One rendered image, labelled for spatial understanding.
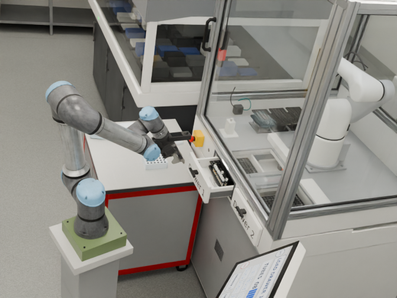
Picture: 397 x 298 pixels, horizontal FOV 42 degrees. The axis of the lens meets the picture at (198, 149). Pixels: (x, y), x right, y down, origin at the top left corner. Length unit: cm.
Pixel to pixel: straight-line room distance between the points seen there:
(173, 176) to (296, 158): 93
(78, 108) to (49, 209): 180
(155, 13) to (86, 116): 118
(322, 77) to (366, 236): 98
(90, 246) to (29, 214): 142
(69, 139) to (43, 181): 178
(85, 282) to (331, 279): 119
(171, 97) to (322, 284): 144
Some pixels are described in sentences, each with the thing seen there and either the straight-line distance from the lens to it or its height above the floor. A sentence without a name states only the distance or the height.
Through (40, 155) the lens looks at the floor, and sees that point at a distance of 414.
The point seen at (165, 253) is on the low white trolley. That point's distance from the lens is 310.
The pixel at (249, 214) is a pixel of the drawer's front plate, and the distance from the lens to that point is 239.
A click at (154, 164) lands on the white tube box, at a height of 80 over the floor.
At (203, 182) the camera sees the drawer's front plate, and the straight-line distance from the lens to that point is 252.
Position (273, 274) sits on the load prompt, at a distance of 182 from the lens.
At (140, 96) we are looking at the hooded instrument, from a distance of 320.
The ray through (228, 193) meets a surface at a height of 86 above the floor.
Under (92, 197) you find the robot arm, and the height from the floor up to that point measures 104.
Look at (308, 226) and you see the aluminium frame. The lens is 230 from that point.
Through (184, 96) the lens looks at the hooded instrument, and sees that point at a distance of 329.
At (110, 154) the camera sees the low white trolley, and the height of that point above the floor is 76.
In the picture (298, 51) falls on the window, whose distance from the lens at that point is 202.
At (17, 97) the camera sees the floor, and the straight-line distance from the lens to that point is 489.
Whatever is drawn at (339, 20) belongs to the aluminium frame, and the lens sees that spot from 178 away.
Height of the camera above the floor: 245
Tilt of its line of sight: 34 degrees down
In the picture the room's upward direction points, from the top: 11 degrees clockwise
